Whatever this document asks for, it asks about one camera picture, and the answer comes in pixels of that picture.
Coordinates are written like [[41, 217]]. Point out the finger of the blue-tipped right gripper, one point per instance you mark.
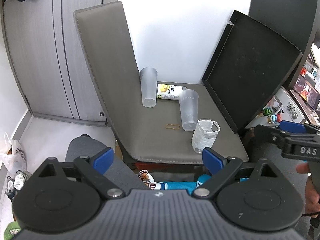
[[292, 127]]

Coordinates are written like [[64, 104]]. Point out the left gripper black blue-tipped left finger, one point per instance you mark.
[[92, 171]]

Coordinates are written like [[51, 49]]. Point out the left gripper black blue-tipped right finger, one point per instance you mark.
[[223, 171]]

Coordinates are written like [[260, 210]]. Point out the frosted plastic cup middle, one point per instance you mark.
[[188, 101]]

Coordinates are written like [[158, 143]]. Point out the frosted plastic cup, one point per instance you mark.
[[188, 101], [148, 84]]

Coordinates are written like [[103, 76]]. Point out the frosted plastic cup left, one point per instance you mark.
[[148, 84]]

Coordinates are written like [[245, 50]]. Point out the person's right hand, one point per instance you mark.
[[311, 195]]

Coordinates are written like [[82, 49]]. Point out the colourful small toy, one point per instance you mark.
[[274, 119]]

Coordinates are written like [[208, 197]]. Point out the grey trouser leg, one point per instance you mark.
[[119, 173]]

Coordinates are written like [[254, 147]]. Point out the teal patterned cloth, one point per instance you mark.
[[189, 186]]

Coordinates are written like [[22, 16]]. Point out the black monitor screen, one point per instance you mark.
[[307, 82]]

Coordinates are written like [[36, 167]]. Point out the tan rubber band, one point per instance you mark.
[[173, 126]]

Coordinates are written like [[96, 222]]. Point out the grey upholstered chair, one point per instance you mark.
[[141, 132]]

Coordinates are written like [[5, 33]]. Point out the black shallow tray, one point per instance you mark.
[[249, 65]]

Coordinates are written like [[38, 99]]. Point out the white sneaker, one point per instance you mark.
[[14, 184]]

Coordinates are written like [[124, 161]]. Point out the white plastic bag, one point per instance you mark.
[[14, 158]]

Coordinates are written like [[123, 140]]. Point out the white yellow drink can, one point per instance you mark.
[[169, 92]]

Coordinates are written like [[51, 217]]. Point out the grey wooden door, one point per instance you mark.
[[47, 61]]

